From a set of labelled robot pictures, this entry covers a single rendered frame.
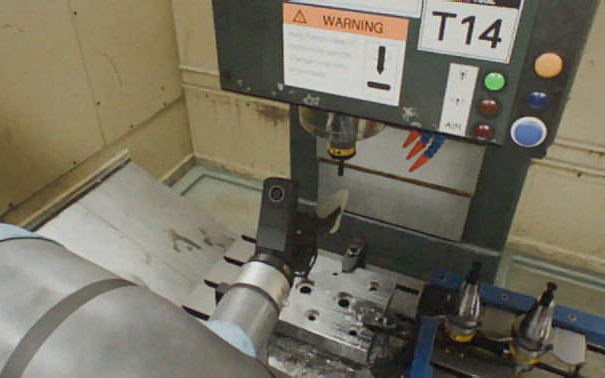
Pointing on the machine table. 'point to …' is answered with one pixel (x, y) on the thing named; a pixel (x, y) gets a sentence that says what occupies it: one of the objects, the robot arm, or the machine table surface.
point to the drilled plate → (332, 335)
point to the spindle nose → (338, 126)
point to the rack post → (423, 350)
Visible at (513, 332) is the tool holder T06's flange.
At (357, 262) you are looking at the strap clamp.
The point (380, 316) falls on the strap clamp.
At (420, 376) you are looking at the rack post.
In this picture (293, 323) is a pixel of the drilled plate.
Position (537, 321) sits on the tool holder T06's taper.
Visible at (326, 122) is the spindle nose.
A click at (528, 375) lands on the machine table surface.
